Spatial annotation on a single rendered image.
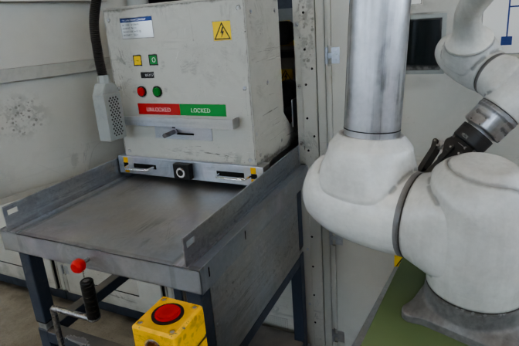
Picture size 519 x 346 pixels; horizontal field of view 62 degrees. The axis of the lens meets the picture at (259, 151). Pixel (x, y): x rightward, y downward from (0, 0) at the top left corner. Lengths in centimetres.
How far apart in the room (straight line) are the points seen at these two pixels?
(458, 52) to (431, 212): 48
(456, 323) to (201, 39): 92
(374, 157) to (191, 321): 39
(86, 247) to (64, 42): 76
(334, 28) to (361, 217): 72
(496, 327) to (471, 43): 60
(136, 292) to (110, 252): 113
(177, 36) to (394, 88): 73
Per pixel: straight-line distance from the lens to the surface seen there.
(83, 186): 144
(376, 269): 154
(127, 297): 223
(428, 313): 81
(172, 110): 134
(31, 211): 134
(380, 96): 74
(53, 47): 159
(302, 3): 139
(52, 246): 119
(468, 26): 106
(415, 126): 133
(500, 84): 105
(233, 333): 116
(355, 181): 75
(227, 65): 122
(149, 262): 98
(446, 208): 70
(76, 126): 162
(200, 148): 132
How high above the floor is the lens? 132
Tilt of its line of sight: 16 degrees down
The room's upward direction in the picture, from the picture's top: 4 degrees counter-clockwise
